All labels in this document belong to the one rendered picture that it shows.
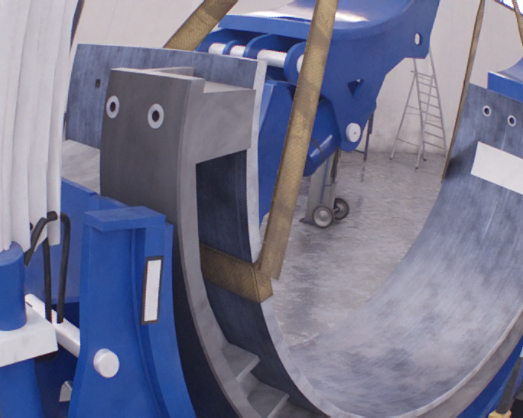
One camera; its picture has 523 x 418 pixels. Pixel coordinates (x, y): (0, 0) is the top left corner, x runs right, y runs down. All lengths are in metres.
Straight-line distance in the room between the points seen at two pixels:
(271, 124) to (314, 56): 2.71
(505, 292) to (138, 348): 1.92
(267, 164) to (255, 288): 2.94
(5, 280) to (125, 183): 0.44
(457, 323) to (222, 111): 1.79
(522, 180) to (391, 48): 2.14
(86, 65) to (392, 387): 1.48
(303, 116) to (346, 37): 3.11
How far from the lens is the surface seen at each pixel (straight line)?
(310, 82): 2.08
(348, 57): 5.24
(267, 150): 4.87
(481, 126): 3.82
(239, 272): 1.99
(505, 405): 2.63
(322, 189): 11.48
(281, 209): 2.01
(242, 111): 1.84
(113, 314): 1.75
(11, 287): 1.64
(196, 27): 2.39
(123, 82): 1.88
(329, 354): 3.27
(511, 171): 3.71
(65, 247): 1.80
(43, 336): 1.70
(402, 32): 5.69
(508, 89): 4.30
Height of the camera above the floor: 2.51
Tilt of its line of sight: 13 degrees down
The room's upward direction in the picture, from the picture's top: 9 degrees clockwise
